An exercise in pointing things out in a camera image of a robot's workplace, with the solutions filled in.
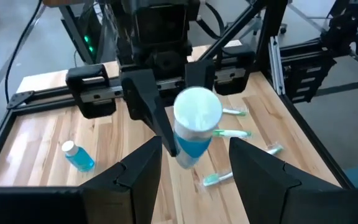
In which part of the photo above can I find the blue mouthwash bottle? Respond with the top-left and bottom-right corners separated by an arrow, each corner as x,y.
172,86 -> 224,170
61,140 -> 96,173

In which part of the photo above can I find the silver aluminium post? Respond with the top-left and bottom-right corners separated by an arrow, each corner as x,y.
268,35 -> 284,96

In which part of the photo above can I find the black slotted rack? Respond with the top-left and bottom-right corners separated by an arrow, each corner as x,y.
281,37 -> 337,104

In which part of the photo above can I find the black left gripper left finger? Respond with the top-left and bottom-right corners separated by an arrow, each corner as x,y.
79,136 -> 163,224

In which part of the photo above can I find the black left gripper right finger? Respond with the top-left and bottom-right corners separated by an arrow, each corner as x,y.
229,137 -> 344,224

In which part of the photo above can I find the black swivel chair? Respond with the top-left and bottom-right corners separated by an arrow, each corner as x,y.
321,0 -> 358,63

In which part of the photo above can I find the black aluminium table frame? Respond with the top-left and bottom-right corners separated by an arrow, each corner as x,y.
0,0 -> 356,191

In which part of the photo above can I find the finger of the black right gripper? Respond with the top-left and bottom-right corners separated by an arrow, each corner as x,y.
121,68 -> 179,157
185,58 -> 216,91

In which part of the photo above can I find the green toothbrush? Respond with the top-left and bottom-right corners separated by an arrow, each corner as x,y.
201,143 -> 285,188
211,128 -> 252,139
221,107 -> 248,118

